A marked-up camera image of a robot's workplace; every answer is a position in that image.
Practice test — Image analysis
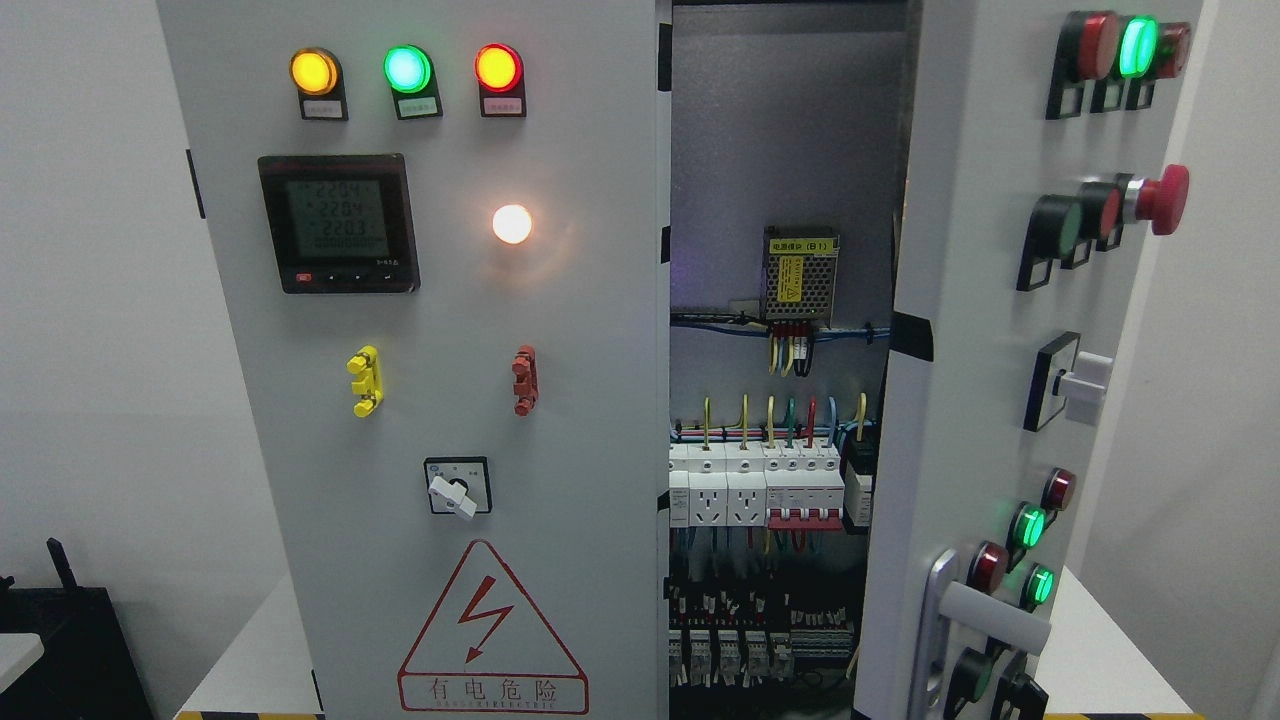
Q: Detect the grey cabinet door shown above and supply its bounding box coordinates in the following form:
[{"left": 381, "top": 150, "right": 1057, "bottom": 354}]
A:
[
  {"left": 854, "top": 1, "right": 1202, "bottom": 719},
  {"left": 157, "top": 1, "right": 668, "bottom": 719}
]

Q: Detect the white door rotary knob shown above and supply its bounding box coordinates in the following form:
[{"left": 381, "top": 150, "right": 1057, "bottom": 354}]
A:
[{"left": 1023, "top": 331, "right": 1114, "bottom": 432}]

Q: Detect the red terminal connector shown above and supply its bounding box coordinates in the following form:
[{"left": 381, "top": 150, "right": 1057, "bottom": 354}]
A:
[{"left": 511, "top": 345, "right": 539, "bottom": 416}]

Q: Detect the metal mesh power supply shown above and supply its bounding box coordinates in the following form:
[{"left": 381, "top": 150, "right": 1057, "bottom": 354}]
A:
[{"left": 759, "top": 225, "right": 840, "bottom": 323}]

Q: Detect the white glowing indicator lamp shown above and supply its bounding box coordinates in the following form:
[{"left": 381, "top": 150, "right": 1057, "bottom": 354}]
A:
[{"left": 492, "top": 204, "right": 532, "bottom": 245}]

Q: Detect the black white surge protector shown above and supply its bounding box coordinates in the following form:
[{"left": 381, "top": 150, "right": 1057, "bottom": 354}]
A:
[{"left": 841, "top": 434, "right": 878, "bottom": 536}]

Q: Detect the yellow terminal connector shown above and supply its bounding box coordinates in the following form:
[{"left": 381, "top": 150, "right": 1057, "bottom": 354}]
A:
[{"left": 346, "top": 345, "right": 384, "bottom": 418}]

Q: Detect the grey electrical cabinet body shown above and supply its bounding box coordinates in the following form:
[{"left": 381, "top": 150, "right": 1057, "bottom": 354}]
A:
[{"left": 663, "top": 1, "right": 914, "bottom": 719}]

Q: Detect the relay terminal row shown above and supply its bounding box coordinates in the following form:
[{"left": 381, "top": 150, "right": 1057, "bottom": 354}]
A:
[{"left": 664, "top": 580, "right": 855, "bottom": 691}]

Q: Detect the red indicator lamp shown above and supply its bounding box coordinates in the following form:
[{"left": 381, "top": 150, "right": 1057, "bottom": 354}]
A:
[{"left": 474, "top": 44, "right": 524, "bottom": 94}]

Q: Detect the red electric hazard warning sign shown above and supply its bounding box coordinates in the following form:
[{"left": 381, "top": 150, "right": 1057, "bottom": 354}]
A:
[{"left": 398, "top": 539, "right": 590, "bottom": 715}]

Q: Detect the black digital power meter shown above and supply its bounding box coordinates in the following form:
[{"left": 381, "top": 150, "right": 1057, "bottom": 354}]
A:
[{"left": 257, "top": 152, "right": 420, "bottom": 293}]

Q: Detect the green indicator lamp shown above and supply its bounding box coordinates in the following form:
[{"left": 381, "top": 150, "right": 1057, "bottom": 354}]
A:
[{"left": 381, "top": 44, "right": 433, "bottom": 95}]

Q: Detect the yellow indicator lamp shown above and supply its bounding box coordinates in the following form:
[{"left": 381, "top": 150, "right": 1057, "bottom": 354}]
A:
[{"left": 289, "top": 47, "right": 340, "bottom": 97}]

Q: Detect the red emergency stop button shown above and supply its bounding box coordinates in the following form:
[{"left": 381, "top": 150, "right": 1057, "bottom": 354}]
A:
[{"left": 1115, "top": 164, "right": 1190, "bottom": 236}]

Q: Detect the black box at left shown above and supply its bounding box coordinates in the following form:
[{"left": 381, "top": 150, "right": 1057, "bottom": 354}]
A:
[{"left": 1, "top": 538, "right": 154, "bottom": 719}]

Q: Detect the red handled circuit breaker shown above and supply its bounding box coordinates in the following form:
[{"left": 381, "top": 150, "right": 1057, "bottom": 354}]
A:
[{"left": 764, "top": 442, "right": 845, "bottom": 530}]

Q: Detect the white rotary selector switch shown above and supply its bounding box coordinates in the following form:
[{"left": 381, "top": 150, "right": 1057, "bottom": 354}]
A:
[{"left": 422, "top": 456, "right": 493, "bottom": 520}]

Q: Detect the silver door handle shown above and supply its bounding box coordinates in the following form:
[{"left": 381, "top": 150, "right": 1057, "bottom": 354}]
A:
[{"left": 908, "top": 550, "right": 1051, "bottom": 719}]

